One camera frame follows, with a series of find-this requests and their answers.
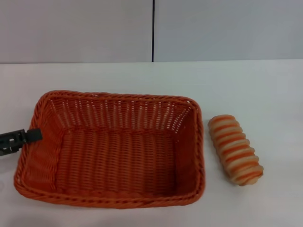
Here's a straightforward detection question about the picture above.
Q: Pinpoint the black vertical wall seam strip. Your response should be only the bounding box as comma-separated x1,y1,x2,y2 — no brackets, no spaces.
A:
151,0,156,63

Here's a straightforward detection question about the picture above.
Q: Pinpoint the orange woven plastic basket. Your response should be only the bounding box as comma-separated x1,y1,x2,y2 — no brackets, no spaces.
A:
13,89,205,206

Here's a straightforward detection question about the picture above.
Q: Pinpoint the orange striped spiral bread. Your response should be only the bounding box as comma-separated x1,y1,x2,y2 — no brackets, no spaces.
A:
207,114,264,187

